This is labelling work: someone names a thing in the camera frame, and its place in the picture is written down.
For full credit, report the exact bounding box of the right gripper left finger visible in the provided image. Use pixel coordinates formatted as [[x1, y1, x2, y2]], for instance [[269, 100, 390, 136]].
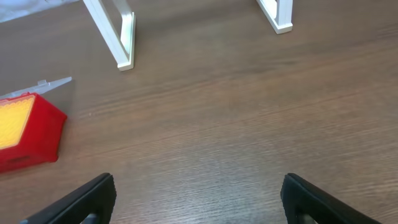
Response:
[[19, 172, 118, 224]]

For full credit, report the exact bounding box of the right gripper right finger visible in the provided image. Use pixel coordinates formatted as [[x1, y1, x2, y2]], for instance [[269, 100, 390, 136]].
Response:
[[280, 172, 383, 224]]

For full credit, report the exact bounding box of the red and yellow tip box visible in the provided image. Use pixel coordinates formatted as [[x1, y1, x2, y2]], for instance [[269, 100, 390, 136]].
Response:
[[0, 77, 73, 174]]

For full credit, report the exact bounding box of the white and blue stand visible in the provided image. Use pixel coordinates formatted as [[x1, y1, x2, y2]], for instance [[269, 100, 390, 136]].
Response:
[[82, 0, 294, 72]]

